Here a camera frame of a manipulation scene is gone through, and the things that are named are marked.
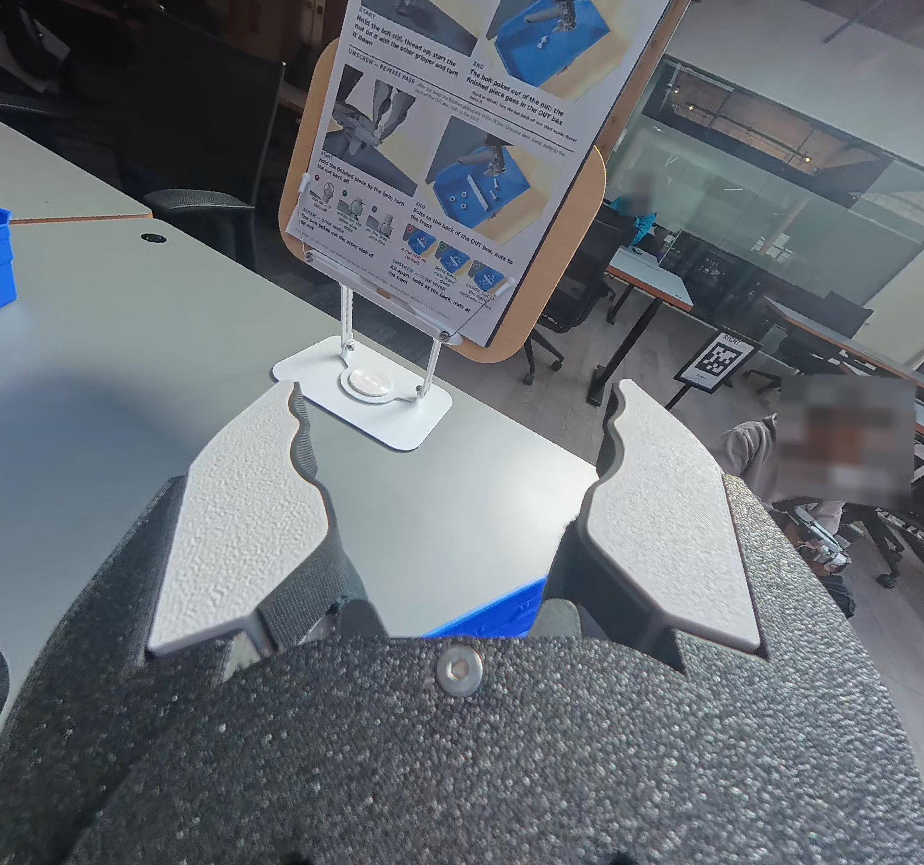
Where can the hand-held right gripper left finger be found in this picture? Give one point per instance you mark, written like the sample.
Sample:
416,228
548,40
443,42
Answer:
231,533

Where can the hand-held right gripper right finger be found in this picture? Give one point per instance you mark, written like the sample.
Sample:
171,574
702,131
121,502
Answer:
664,533

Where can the blue plastic bin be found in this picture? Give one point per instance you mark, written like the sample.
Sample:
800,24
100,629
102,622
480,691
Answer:
491,612
6,258

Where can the white printed sign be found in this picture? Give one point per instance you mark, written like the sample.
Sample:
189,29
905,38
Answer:
722,359

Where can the grey wood-edged table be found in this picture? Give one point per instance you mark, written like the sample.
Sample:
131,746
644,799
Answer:
650,273

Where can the black office chair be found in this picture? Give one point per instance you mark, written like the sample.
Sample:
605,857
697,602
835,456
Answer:
600,266
202,121

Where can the printed instruction sheet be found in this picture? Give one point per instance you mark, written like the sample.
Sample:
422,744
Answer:
447,85

